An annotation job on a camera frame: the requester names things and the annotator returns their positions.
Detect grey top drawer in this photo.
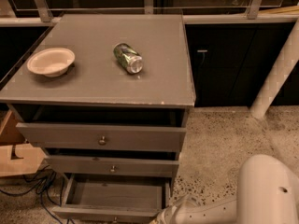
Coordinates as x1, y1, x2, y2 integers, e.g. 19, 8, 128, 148
17, 105, 186, 152

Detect black low wall cabinet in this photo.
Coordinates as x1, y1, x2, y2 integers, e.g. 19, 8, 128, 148
186, 22, 294, 107

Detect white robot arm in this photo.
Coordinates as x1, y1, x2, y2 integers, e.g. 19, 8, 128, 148
149, 154, 299, 224

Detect grey drawer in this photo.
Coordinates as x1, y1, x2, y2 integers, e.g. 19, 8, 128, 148
17, 105, 186, 152
46, 148, 178, 177
53, 174, 170, 224

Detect white paper bowl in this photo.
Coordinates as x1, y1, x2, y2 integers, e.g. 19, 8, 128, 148
27, 48, 75, 77

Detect blue black floor cables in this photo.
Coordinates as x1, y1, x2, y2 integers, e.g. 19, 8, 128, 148
0, 165, 76, 224

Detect green soda can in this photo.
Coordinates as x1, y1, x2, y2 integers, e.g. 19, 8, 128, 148
113, 43, 143, 74

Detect white diagonal pillar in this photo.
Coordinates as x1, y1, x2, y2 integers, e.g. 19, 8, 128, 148
249, 20, 299, 119

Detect grey bottom drawer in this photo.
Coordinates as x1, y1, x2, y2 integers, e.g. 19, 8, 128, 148
53, 174, 170, 224

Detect grey drawer cabinet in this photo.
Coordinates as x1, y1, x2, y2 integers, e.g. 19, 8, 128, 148
0, 14, 197, 198

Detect metal window railing frame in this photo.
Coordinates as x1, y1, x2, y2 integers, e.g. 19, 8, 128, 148
0, 0, 299, 27

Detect grey middle drawer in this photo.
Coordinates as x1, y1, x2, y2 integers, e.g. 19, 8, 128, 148
46, 148, 178, 177

